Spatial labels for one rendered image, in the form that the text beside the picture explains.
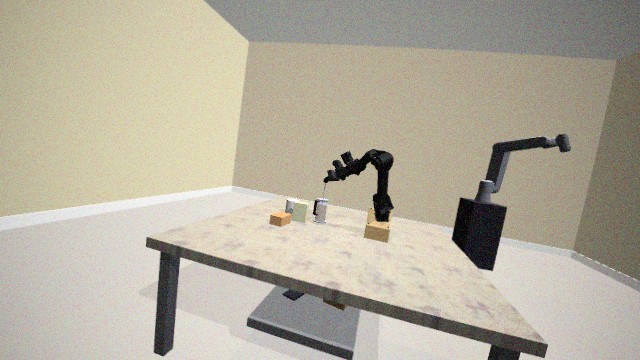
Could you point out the white cylinder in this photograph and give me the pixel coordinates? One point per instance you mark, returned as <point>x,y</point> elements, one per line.
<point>289,205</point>

